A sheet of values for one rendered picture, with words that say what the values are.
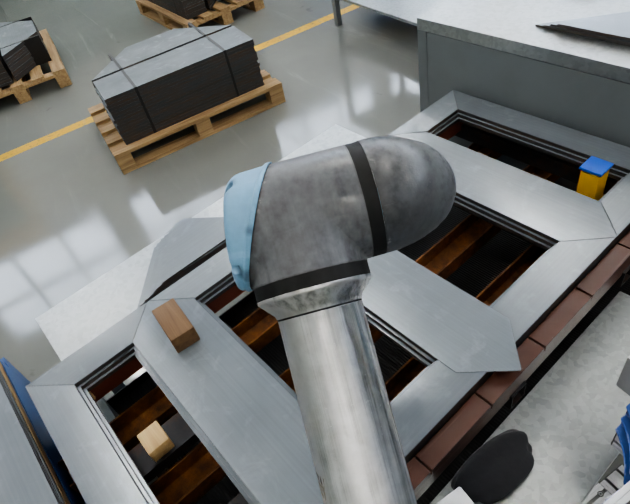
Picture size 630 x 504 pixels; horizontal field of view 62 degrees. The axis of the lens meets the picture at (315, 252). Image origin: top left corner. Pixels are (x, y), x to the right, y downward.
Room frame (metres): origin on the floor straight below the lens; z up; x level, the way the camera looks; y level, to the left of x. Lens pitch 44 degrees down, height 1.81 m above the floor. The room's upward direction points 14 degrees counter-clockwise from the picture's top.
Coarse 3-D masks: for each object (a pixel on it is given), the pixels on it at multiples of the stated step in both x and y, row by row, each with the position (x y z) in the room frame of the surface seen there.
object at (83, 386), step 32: (448, 128) 1.43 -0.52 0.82; (480, 128) 1.38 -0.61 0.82; (576, 160) 1.11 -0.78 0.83; (608, 192) 0.95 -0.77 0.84; (512, 224) 0.92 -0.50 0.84; (224, 288) 0.96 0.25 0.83; (128, 352) 0.82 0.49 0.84; (416, 352) 0.63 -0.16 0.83; (96, 384) 0.76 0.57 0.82; (160, 384) 0.71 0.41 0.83; (480, 384) 0.53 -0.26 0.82; (96, 416) 0.67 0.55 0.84; (448, 416) 0.47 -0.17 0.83; (416, 448) 0.43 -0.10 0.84
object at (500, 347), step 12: (504, 324) 0.63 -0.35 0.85; (492, 336) 0.61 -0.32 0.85; (504, 336) 0.60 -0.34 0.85; (480, 348) 0.59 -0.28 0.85; (492, 348) 0.58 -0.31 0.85; (504, 348) 0.58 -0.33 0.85; (516, 348) 0.57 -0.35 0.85; (468, 360) 0.57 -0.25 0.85; (480, 360) 0.56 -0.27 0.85; (492, 360) 0.56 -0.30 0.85; (504, 360) 0.55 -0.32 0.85; (456, 372) 0.55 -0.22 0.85
